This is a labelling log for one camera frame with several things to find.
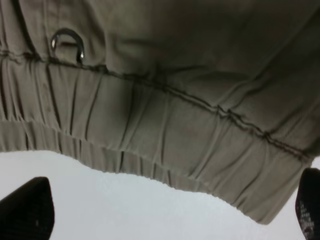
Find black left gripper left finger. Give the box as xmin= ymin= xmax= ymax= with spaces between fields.
xmin=0 ymin=176 xmax=55 ymax=240

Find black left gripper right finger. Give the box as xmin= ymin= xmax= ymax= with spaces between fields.
xmin=295 ymin=168 xmax=320 ymax=240

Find khaki shorts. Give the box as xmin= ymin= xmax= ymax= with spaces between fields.
xmin=0 ymin=0 xmax=320 ymax=225

